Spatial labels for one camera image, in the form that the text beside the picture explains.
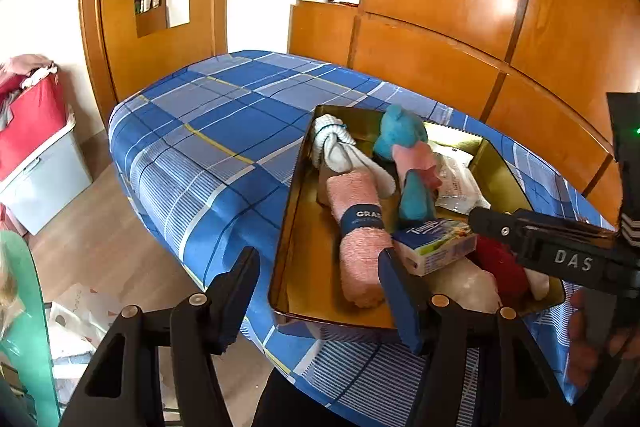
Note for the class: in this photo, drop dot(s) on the gold metal tray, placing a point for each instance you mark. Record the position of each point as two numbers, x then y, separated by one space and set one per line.
310 257

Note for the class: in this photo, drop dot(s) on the white soft pad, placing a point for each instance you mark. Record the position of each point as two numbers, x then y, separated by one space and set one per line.
539 283

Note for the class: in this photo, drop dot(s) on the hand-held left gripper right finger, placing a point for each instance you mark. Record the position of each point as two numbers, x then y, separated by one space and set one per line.
402 302

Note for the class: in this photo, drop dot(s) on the pink towel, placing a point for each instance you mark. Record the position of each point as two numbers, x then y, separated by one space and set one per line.
360 267

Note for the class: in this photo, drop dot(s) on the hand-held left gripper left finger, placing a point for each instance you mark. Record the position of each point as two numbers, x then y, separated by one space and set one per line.
240 307

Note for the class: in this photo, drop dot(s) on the red fabric laundry bin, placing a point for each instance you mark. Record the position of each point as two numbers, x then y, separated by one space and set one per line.
30 122

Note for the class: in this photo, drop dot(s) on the person's right hand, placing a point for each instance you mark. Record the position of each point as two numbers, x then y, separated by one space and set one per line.
587 357

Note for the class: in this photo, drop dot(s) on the tissue packet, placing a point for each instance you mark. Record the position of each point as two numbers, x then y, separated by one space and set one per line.
440 252

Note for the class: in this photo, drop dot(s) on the white patterned paper bag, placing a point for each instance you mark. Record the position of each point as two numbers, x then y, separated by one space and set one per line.
75 312

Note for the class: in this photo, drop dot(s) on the green glass table top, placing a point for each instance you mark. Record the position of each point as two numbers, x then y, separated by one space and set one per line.
25 307

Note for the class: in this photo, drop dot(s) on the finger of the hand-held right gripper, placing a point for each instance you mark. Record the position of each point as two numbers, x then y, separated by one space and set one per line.
500 227

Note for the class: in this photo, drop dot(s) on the blue and pink plush toy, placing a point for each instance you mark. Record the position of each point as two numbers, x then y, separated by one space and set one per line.
400 127

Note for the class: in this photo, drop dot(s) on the white knotted socks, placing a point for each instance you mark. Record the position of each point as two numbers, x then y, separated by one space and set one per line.
345 157

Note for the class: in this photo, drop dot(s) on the wooden door with shelf niche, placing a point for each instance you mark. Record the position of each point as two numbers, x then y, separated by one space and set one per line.
115 37

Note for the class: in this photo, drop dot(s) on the red fluffy cloth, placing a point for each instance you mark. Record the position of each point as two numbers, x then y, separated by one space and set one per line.
500 262

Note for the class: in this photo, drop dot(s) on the clear plastic bag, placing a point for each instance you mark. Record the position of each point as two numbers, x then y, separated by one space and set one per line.
465 282
460 187

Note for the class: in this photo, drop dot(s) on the white plastic storage box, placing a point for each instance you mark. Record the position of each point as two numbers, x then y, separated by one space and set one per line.
50 187

